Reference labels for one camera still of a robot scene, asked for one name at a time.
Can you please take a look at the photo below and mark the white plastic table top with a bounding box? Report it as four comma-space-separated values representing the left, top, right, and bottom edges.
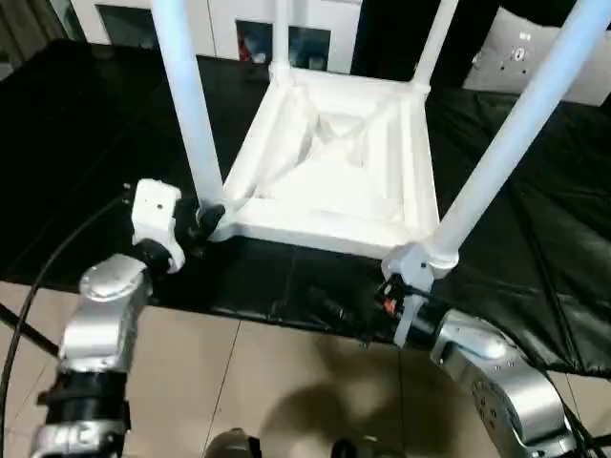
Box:
207, 61, 462, 282

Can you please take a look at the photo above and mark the black work mat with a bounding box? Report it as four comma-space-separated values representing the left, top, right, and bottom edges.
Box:
0, 37, 611, 378

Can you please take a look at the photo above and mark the black right robot foot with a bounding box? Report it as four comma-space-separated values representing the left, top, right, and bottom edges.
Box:
331, 436, 397, 458

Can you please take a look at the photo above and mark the black robot foot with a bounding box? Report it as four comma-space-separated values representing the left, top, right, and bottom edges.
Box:
331, 436, 397, 458
204, 427, 262, 458

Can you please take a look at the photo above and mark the black left robot foot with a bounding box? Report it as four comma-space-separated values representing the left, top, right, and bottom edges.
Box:
204, 427, 262, 458

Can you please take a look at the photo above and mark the white cabinet with glass doors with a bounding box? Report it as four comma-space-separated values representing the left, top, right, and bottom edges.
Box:
66, 0, 362, 75

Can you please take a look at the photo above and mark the black table support leg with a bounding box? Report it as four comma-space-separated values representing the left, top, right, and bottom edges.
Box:
0, 302, 58, 359

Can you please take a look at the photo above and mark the black box with gold label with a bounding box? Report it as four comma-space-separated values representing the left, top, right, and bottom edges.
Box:
355, 0, 497, 90

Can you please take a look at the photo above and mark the grey curtain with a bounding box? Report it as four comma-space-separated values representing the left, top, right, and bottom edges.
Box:
0, 0, 68, 77

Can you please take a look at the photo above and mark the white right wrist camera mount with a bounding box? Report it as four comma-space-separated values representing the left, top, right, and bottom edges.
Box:
380, 242, 453, 349

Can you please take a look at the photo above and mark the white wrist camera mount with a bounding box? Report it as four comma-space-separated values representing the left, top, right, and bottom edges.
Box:
380, 242, 453, 349
129, 178, 186, 276

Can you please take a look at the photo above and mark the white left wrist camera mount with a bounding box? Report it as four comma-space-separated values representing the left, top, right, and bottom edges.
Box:
129, 178, 186, 276

